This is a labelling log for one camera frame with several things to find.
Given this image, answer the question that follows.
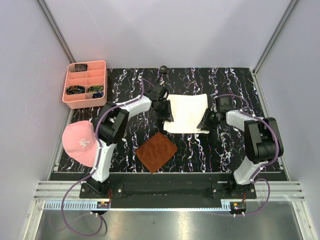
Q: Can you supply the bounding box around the white cloth napkin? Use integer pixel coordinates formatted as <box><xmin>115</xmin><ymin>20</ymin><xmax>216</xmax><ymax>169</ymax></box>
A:
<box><xmin>163</xmin><ymin>94</ymin><xmax>209</xmax><ymax>134</ymax></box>

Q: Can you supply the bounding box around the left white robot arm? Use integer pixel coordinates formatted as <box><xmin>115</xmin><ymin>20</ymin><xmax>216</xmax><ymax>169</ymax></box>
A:
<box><xmin>83</xmin><ymin>83</ymin><xmax>174</xmax><ymax>198</ymax></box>

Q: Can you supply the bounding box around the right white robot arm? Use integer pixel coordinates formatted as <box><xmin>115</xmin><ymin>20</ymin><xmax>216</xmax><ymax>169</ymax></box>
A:
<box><xmin>197</xmin><ymin>94</ymin><xmax>284</xmax><ymax>199</ymax></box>

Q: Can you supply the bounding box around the black spoon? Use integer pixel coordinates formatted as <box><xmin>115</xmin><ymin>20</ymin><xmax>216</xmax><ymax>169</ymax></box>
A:
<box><xmin>156</xmin><ymin>65</ymin><xmax>168</xmax><ymax>84</ymax></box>

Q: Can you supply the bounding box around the brown folded cloth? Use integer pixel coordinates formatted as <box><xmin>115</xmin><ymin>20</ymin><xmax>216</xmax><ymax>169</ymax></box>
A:
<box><xmin>135</xmin><ymin>132</ymin><xmax>178</xmax><ymax>173</ymax></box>

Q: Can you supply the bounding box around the pink divided organizer tray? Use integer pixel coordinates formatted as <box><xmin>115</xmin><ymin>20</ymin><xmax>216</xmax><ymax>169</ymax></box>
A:
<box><xmin>62</xmin><ymin>60</ymin><xmax>108</xmax><ymax>110</ymax></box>

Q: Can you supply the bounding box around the pink baseball cap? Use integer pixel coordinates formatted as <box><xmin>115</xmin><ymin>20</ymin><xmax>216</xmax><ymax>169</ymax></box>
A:
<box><xmin>62</xmin><ymin>120</ymin><xmax>98</xmax><ymax>168</ymax></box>

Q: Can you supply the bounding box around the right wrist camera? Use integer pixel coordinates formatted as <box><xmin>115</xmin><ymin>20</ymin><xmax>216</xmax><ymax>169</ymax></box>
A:
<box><xmin>214</xmin><ymin>96</ymin><xmax>235</xmax><ymax>113</ymax></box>

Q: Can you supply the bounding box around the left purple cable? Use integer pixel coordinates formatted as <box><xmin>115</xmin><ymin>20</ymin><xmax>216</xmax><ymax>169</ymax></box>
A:
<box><xmin>61</xmin><ymin>78</ymin><xmax>156</xmax><ymax>236</ymax></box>

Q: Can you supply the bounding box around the purple cable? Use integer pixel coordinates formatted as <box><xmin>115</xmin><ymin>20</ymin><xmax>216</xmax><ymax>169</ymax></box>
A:
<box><xmin>61</xmin><ymin>78</ymin><xmax>156</xmax><ymax>236</ymax></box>
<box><xmin>207</xmin><ymin>94</ymin><xmax>278</xmax><ymax>217</ymax></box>

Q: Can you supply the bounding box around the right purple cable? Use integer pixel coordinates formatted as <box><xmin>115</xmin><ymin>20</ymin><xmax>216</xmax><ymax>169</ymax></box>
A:
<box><xmin>207</xmin><ymin>94</ymin><xmax>278</xmax><ymax>217</ymax></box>

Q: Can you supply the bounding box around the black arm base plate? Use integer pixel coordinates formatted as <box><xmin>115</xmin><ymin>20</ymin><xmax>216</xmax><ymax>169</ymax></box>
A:
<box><xmin>79</xmin><ymin>172</ymin><xmax>257</xmax><ymax>210</ymax></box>

